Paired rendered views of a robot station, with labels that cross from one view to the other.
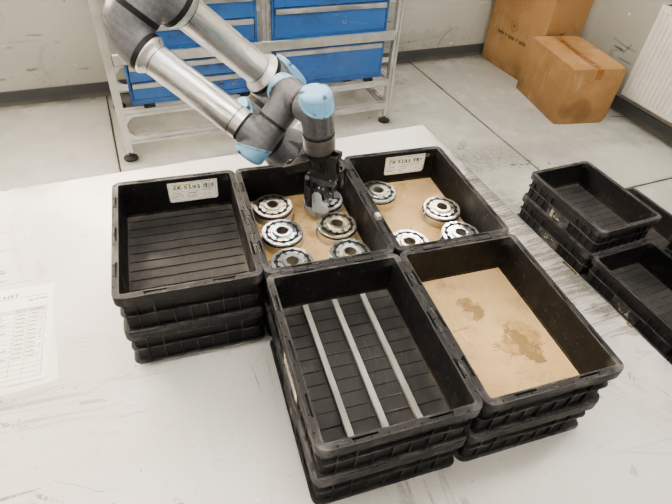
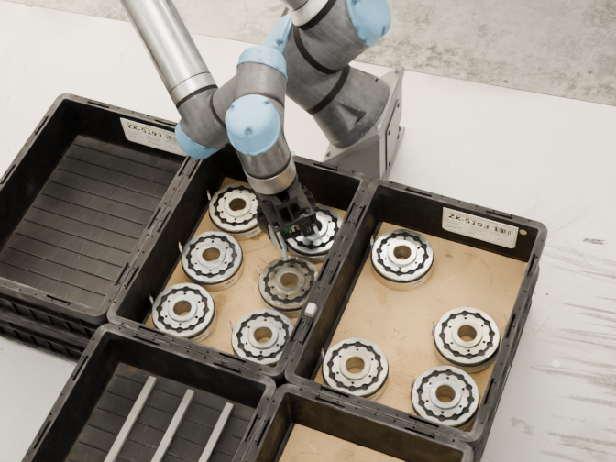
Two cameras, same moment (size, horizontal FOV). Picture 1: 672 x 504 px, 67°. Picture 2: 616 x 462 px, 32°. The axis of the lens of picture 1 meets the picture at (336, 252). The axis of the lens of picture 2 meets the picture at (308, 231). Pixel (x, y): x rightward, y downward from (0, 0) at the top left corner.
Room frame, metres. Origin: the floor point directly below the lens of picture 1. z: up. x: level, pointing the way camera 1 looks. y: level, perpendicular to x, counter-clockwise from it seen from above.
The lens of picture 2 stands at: (0.41, -0.71, 2.33)
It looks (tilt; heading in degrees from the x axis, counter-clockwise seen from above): 55 degrees down; 48
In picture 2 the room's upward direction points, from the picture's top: 7 degrees counter-clockwise
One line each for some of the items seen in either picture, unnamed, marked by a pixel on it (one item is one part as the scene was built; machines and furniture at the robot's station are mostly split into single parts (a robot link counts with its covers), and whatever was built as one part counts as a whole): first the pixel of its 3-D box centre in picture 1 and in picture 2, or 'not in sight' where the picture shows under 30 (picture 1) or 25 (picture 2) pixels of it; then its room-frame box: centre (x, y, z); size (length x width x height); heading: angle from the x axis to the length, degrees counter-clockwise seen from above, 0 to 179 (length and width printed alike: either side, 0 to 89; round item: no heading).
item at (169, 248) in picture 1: (185, 245); (88, 217); (0.87, 0.36, 0.87); 0.40 x 0.30 x 0.11; 21
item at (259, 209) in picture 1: (272, 206); (237, 206); (1.05, 0.18, 0.86); 0.10 x 0.10 x 0.01
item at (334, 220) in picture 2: (324, 199); (313, 228); (1.10, 0.05, 0.86); 0.10 x 0.10 x 0.01
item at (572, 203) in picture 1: (572, 237); not in sight; (1.64, -0.97, 0.37); 0.40 x 0.30 x 0.45; 26
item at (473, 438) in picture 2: (420, 194); (420, 302); (1.08, -0.21, 0.92); 0.40 x 0.30 x 0.02; 21
